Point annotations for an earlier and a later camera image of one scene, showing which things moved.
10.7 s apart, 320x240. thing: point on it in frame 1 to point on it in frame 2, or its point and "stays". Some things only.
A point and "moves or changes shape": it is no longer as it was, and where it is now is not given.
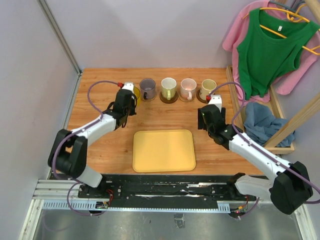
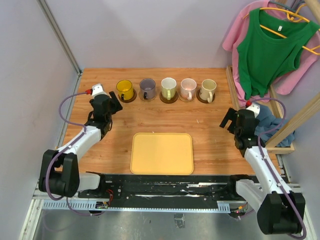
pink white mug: (188, 88) stays
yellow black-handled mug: (137, 93) moves or changes shape
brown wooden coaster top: (174, 99) stays
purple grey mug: (147, 89) stays
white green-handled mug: (168, 87) stays
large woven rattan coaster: (147, 100) stays
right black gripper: (201, 124) to (231, 115)
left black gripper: (133, 112) to (116, 105)
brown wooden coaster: (199, 98) stays
